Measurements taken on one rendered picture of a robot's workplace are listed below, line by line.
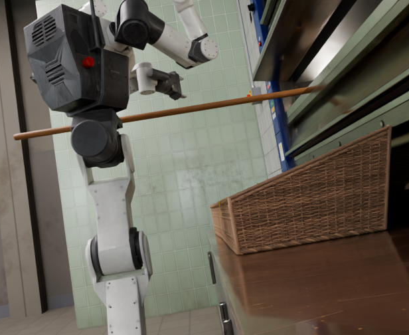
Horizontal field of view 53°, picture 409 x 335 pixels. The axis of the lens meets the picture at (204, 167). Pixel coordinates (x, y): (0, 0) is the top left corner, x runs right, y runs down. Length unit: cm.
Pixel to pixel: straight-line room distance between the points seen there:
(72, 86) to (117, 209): 42
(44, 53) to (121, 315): 86
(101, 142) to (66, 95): 23
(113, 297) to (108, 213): 27
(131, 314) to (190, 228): 185
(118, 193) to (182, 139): 186
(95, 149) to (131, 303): 50
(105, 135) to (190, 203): 199
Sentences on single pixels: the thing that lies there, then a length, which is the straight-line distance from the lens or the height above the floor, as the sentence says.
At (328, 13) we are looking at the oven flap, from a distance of 171.
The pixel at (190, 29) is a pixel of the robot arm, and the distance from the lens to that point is 155.
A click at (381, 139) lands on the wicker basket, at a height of 82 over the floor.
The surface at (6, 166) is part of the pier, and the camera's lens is 453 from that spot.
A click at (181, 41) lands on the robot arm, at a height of 129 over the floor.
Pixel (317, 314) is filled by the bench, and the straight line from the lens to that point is 48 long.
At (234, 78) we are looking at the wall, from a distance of 335.
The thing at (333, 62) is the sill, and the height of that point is 116.
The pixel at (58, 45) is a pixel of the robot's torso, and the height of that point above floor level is 128.
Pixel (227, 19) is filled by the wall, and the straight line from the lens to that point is 353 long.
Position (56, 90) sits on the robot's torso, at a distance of 142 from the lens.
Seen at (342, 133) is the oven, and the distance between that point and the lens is 160.
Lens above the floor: 71
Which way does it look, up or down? 6 degrees up
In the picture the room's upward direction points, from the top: 9 degrees counter-clockwise
